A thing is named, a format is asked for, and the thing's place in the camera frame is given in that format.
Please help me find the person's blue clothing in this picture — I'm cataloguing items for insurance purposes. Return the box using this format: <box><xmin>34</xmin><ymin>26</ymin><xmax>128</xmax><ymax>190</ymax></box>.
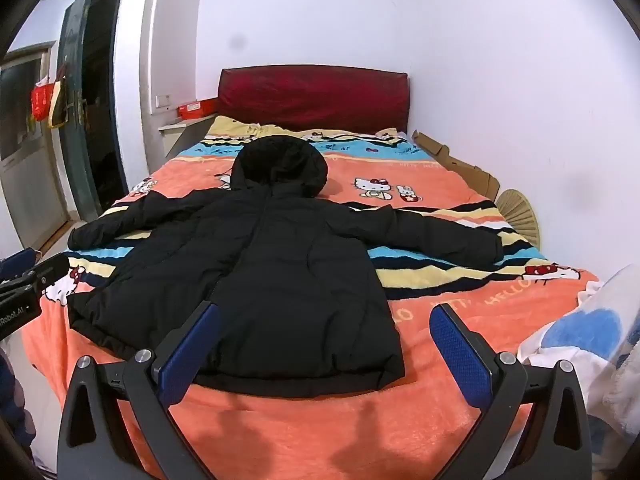
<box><xmin>0</xmin><ymin>350</ymin><xmax>37</xmax><ymax>461</ymax></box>

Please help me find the red plastic bag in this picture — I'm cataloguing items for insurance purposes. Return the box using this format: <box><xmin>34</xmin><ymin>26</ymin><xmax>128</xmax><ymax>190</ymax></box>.
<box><xmin>31</xmin><ymin>77</ymin><xmax>55</xmax><ymax>121</ymax></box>

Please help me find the woven straw fan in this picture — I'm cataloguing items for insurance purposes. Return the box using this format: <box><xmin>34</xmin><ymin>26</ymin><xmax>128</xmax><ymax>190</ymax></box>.
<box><xmin>496</xmin><ymin>188</ymin><xmax>541</xmax><ymax>246</ymax></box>

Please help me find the dark green door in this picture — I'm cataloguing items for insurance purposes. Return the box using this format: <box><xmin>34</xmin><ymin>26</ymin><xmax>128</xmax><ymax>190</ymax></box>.
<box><xmin>55</xmin><ymin>0</ymin><xmax>126</xmax><ymax>223</ymax></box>

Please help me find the yellow bag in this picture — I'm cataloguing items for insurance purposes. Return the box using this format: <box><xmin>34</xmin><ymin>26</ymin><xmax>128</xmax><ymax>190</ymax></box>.
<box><xmin>47</xmin><ymin>62</ymin><xmax>71</xmax><ymax>128</ymax></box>

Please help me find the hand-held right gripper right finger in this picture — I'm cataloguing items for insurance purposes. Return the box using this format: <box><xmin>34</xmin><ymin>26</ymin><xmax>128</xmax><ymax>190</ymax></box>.
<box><xmin>429</xmin><ymin>303</ymin><xmax>593</xmax><ymax>480</ymax></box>

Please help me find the grey metal door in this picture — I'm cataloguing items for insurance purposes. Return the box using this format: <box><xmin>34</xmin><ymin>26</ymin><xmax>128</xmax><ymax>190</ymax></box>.
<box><xmin>0</xmin><ymin>42</ymin><xmax>68</xmax><ymax>246</ymax></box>

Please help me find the white bedside table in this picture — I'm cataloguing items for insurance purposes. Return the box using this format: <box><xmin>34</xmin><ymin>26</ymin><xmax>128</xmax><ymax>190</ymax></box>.
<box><xmin>159</xmin><ymin>115</ymin><xmax>216</xmax><ymax>161</ymax></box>

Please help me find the white and blue fleece blanket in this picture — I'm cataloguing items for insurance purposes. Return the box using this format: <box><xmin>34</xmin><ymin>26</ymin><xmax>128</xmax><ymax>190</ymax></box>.
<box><xmin>517</xmin><ymin>262</ymin><xmax>640</xmax><ymax>441</ymax></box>

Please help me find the brown cardboard sheet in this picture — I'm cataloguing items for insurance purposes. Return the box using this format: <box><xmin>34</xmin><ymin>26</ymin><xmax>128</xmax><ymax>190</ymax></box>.
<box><xmin>411</xmin><ymin>130</ymin><xmax>501</xmax><ymax>201</ymax></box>

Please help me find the dark red padded headboard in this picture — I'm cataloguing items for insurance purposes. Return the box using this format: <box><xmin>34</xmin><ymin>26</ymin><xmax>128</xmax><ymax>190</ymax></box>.
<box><xmin>216</xmin><ymin>64</ymin><xmax>411</xmax><ymax>133</ymax></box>

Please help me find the cartoon cat printed blanket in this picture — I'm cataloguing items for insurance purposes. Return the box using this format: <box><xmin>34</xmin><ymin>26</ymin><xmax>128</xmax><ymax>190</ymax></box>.
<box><xmin>20</xmin><ymin>115</ymin><xmax>601</xmax><ymax>480</ymax></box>

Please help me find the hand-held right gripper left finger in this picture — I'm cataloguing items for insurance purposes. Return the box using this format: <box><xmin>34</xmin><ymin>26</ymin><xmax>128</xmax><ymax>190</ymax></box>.
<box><xmin>56</xmin><ymin>301</ymin><xmax>222</xmax><ymax>480</ymax></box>

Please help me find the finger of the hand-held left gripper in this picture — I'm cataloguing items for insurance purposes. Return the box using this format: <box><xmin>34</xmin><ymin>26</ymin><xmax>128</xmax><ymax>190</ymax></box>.
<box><xmin>0</xmin><ymin>248</ymin><xmax>40</xmax><ymax>281</ymax></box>
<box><xmin>20</xmin><ymin>252</ymin><xmax>71</xmax><ymax>292</ymax></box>

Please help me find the red box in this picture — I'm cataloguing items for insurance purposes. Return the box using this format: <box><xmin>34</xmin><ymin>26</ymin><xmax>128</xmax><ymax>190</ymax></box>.
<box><xmin>177</xmin><ymin>99</ymin><xmax>219</xmax><ymax>121</ymax></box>

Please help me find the black hooded puffer jacket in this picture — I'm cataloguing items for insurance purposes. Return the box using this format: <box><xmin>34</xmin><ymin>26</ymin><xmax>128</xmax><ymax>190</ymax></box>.
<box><xmin>66</xmin><ymin>135</ymin><xmax>505</xmax><ymax>400</ymax></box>

